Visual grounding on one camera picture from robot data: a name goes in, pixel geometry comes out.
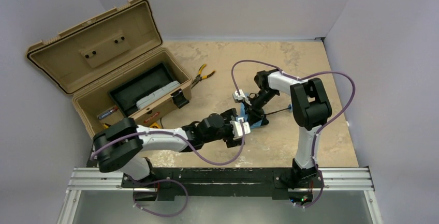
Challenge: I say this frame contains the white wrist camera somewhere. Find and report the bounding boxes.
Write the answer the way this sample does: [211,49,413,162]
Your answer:
[230,117,251,138]
[232,89,248,103]

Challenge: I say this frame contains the tan plastic toolbox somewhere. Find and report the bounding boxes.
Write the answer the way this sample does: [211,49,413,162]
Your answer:
[26,0,193,137]

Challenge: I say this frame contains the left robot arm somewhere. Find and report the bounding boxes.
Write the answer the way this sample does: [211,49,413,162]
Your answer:
[90,109,251,181]

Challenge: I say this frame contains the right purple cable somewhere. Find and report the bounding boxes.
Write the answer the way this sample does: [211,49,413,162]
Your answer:
[230,59,357,210]

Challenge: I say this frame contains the yellow handled pliers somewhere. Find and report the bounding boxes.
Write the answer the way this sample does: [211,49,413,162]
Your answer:
[191,63,217,88]

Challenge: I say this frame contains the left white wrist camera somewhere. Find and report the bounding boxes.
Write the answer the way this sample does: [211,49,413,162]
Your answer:
[230,117,251,138]

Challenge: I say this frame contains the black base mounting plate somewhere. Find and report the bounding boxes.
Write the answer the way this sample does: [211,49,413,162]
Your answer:
[121,167,323,203]

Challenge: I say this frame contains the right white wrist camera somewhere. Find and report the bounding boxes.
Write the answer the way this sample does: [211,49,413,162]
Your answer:
[232,89,248,103]

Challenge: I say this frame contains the yellow tape measure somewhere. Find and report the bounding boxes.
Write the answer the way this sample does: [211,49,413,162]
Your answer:
[150,122,162,129]

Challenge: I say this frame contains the black toolbox tray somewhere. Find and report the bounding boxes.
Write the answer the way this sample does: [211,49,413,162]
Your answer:
[108,62,180,117]

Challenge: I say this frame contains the grey box in toolbox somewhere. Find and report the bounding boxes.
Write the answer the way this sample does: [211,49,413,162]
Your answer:
[136,81,180,110]

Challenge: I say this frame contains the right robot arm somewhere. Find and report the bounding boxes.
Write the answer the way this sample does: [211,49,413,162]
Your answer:
[243,70,332,187]

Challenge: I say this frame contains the aluminium rail frame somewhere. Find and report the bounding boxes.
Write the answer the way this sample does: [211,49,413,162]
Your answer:
[56,133,383,224]

